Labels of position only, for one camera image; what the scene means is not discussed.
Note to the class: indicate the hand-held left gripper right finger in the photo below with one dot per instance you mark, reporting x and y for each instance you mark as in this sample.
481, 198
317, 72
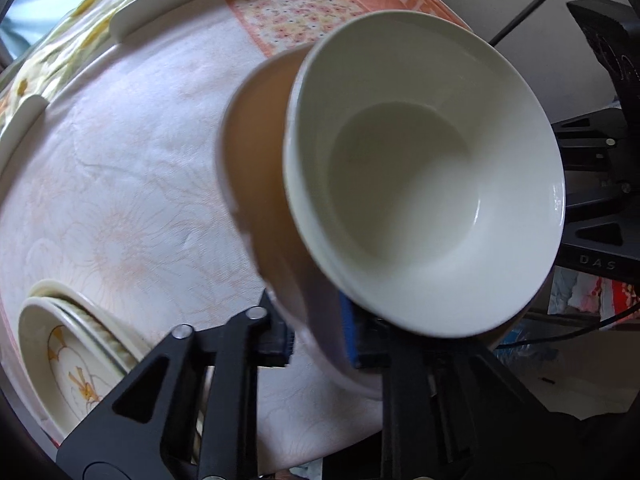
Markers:
350, 340

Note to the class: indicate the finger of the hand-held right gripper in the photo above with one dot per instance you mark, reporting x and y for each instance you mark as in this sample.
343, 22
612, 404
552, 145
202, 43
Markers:
600, 240
600, 142

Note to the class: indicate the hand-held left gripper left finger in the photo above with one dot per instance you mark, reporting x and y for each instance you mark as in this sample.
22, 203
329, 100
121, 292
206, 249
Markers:
280, 345

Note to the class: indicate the plain cream bowl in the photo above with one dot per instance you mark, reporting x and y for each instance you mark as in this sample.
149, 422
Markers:
410, 175

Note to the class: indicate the cream bowl with cartoon print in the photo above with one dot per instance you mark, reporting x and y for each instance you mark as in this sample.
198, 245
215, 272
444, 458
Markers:
260, 170

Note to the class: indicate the cream plate with yellow print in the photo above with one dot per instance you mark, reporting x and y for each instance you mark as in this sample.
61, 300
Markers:
55, 360

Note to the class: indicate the pink and white cloth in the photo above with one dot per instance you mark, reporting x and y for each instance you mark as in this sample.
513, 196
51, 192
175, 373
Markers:
590, 292

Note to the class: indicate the cream ribbed plate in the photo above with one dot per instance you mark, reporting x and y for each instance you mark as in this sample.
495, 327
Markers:
102, 332

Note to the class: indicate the white and orange patterned cloth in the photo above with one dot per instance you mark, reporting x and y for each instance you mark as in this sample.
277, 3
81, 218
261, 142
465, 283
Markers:
125, 185

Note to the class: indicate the white dish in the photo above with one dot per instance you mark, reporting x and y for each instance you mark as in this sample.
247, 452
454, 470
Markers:
22, 115
130, 12

